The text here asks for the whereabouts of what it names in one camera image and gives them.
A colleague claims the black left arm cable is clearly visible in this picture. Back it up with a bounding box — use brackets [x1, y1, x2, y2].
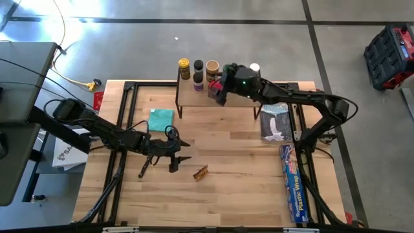
[127, 119, 180, 143]

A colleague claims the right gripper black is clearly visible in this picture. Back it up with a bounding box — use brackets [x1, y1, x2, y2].
[215, 64, 261, 107]

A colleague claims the grey side desk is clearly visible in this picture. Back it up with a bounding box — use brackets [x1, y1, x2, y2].
[0, 41, 60, 207]

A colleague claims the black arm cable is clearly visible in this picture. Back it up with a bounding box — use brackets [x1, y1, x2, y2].
[127, 119, 180, 143]
[318, 95, 360, 143]

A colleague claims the black metal table frame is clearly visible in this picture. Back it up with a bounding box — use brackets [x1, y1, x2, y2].
[72, 80, 349, 228]

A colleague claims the black and red toolbox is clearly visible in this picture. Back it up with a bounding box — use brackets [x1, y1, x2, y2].
[363, 24, 414, 91]

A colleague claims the yellow lid spice jar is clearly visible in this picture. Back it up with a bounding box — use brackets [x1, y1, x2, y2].
[178, 58, 191, 81]

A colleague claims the purple label garlic powder jar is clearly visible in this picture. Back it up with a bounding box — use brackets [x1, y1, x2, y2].
[192, 72, 205, 93]

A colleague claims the green lid spice jar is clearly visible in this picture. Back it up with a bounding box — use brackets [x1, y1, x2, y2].
[223, 63, 239, 76]

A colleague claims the blue plastic wrap box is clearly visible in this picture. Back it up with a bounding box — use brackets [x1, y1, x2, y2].
[279, 143, 310, 224]

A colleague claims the taco seasoning mix packet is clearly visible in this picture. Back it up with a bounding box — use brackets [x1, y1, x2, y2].
[192, 164, 209, 183]

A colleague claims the tan lid spice jar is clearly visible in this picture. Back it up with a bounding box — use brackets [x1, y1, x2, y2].
[205, 60, 221, 83]

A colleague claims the red lid spice container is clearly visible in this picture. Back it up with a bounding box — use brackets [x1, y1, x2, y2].
[208, 80, 224, 100]

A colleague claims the red flat plate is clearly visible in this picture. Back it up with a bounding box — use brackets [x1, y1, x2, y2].
[93, 91, 105, 111]

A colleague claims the wooden shelf with black legs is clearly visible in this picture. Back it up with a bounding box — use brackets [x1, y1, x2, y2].
[175, 69, 263, 120]

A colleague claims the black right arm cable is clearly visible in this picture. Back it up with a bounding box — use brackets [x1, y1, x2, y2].
[318, 95, 360, 143]

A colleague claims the teal cloth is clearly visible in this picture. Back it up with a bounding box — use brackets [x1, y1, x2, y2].
[147, 107, 175, 133]

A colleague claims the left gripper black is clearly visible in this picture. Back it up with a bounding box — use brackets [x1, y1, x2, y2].
[147, 136, 193, 173]

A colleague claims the yellow extension cable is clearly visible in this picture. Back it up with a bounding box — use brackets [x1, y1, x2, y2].
[50, 0, 102, 93]

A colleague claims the white printed box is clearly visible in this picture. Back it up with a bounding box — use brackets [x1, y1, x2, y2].
[51, 137, 90, 172]

